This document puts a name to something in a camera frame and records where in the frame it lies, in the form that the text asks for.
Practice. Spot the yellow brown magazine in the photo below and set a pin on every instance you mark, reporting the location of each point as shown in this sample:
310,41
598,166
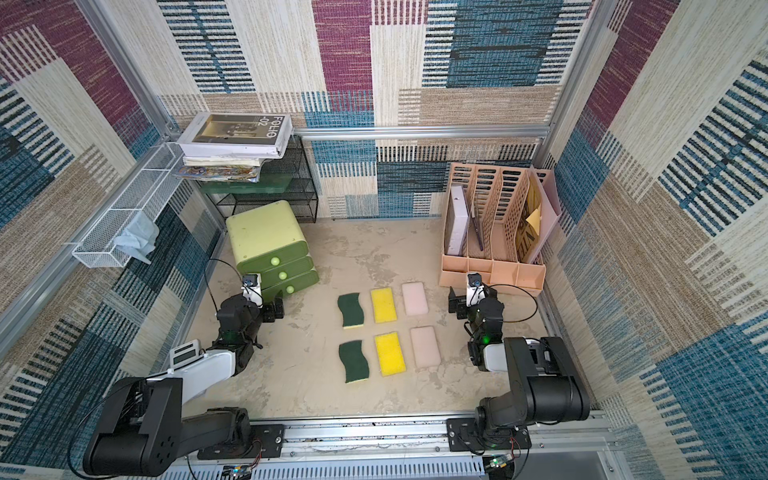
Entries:
528,230

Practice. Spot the large white book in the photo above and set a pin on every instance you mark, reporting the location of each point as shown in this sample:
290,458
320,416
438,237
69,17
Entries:
237,135

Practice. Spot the white calculator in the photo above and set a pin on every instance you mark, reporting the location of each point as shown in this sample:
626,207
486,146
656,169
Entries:
184,354

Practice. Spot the stack of magazines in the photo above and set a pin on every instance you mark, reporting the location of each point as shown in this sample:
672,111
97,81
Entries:
220,169

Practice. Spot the aluminium front rail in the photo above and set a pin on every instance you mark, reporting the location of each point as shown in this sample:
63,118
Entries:
428,446

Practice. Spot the black wire shelf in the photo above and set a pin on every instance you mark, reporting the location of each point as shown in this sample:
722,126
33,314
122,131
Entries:
302,193

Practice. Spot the green top drawer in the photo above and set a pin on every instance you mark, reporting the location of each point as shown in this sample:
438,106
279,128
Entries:
254,257

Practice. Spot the crumpled white cloth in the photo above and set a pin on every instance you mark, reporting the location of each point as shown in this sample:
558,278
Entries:
138,239

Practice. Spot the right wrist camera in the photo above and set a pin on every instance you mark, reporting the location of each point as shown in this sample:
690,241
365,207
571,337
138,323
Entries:
475,289

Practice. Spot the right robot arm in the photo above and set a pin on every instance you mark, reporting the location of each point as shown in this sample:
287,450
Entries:
544,384

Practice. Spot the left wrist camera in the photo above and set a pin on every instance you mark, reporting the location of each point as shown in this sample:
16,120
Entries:
251,289

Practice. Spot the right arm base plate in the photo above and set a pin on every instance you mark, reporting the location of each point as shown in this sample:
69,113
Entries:
465,434

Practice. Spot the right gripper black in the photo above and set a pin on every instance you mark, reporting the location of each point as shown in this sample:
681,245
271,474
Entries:
459,302

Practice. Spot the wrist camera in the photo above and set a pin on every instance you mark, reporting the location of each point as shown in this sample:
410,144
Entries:
251,289
475,289

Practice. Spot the green bottom drawer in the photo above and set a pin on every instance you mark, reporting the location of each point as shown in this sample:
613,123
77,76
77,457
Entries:
273,287

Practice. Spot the green three-drawer cabinet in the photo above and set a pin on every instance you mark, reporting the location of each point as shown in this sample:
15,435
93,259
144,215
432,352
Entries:
274,223

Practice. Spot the green drawer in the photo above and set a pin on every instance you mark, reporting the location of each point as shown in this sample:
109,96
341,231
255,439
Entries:
273,287
286,271
254,257

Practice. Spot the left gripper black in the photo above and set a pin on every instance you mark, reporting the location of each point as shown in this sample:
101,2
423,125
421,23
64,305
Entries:
268,314

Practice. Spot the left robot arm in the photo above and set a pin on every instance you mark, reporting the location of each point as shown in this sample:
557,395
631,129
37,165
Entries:
141,430

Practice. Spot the green tray on shelf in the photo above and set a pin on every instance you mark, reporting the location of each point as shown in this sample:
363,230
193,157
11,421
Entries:
270,184

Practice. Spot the white book in organizer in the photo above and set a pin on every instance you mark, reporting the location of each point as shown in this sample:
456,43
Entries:
457,221

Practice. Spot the dark green sponge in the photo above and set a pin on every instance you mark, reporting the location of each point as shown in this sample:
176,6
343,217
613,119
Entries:
354,361
351,310

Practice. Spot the yellow sponge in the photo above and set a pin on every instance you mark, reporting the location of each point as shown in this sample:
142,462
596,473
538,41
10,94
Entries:
389,353
384,308

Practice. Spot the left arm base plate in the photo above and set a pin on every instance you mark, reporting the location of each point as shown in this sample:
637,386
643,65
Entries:
265,440

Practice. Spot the pink sponge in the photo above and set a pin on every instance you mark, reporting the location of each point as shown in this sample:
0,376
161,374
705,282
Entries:
414,298
425,347

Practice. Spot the pink desk file organizer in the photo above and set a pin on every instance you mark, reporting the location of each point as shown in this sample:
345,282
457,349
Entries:
495,196

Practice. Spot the white wire basket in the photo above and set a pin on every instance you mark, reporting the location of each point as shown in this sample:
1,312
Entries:
145,194

